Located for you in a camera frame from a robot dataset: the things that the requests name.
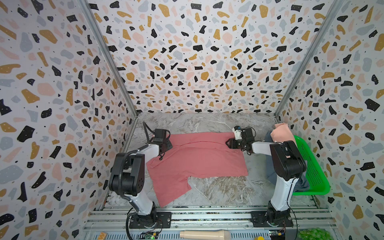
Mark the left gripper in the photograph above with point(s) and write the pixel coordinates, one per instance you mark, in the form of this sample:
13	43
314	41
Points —
168	145

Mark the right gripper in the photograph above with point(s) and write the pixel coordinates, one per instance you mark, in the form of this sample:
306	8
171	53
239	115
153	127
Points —
234	143

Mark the red pink t-shirt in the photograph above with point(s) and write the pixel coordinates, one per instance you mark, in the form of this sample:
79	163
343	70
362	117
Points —
198	155

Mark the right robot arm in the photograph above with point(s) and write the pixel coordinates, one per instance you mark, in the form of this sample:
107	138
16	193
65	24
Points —
288	164

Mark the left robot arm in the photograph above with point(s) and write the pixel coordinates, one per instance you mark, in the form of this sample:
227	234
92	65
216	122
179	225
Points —
128	175

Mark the light peach t-shirt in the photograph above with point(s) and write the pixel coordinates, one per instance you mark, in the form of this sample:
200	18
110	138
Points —
282	133

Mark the grey blue t-shirt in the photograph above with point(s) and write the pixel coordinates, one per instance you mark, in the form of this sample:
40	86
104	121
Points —
302	185

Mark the green plastic laundry basket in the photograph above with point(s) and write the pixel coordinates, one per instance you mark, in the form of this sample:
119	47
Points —
319	184

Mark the left electronics board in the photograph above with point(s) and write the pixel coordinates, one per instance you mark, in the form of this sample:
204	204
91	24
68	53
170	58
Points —
148	235

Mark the electronics board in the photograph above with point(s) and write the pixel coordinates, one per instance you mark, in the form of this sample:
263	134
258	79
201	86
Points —
148	235
277	235

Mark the right electronics board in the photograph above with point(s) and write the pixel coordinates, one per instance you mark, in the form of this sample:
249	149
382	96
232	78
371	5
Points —
277	235

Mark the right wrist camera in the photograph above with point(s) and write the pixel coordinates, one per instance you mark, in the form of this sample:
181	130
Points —
237	130

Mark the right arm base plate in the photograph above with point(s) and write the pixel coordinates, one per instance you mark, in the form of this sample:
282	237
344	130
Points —
273	219

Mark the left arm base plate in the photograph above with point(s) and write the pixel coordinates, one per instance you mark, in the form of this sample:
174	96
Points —
160	220

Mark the beige cylindrical handle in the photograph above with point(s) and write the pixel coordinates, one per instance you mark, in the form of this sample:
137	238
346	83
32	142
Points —
206	235

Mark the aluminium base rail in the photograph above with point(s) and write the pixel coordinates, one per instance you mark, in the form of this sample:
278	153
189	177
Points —
239	221

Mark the right aluminium corner post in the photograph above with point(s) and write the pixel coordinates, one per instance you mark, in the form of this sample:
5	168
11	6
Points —
331	14

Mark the aluminium corner post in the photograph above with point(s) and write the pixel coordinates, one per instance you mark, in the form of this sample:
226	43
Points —
331	14
84	6

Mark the left aluminium corner post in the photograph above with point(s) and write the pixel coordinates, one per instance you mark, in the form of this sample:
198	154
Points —
84	6

